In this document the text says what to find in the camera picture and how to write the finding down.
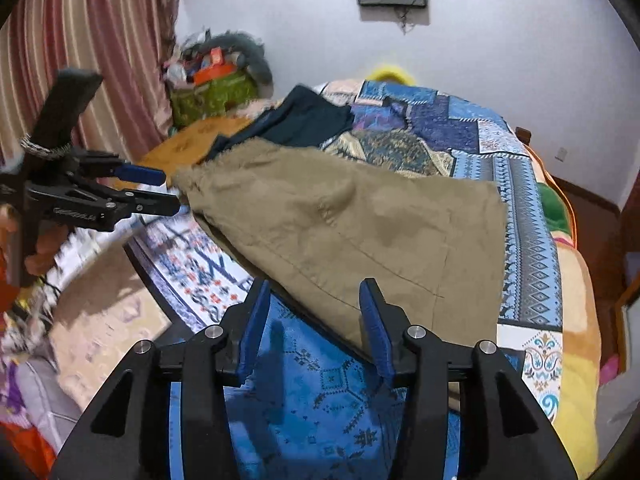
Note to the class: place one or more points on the blue patterned blanket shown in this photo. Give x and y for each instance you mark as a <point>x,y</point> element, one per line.
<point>525,220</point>

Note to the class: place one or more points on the khaki pants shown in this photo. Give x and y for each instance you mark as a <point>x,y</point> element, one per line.
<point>350,225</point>

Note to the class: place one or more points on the grey fluffy plush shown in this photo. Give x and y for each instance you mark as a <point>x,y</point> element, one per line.
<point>256,60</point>

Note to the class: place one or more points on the dark teal garment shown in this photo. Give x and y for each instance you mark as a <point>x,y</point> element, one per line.
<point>300,120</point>

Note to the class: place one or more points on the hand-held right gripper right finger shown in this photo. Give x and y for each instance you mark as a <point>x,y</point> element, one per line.
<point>374,330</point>

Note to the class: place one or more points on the striped red curtain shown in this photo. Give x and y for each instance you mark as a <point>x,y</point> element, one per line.
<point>100,35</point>

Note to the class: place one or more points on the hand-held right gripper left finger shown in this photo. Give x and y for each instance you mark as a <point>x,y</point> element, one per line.
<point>254,322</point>

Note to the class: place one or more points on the yellow plush object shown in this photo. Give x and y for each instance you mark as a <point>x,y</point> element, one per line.
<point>392,72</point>

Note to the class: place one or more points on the green cloth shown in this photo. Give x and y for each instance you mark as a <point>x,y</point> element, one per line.
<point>554,210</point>

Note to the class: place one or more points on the wooden framed panel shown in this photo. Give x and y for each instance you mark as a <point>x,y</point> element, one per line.
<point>629,325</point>

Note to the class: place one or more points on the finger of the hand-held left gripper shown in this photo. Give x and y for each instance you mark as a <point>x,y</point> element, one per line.
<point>155,205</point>
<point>145,175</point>

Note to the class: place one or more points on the grey purple cloth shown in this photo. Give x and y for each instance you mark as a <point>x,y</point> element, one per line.
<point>35,392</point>

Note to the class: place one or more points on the green patterned bag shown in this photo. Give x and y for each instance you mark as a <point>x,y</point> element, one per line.
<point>215,97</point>

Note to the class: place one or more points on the person's left hand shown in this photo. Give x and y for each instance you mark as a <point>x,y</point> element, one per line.
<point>44,252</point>

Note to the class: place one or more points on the orange cushion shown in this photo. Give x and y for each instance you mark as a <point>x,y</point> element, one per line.
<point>200,134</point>

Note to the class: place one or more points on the beige floor mat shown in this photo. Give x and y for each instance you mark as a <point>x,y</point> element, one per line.
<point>100,332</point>

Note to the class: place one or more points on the white wall socket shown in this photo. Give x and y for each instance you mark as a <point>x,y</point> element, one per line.
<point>562,154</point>

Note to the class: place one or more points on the yellow orange fleece blanket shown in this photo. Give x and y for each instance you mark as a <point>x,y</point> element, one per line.
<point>575,310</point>

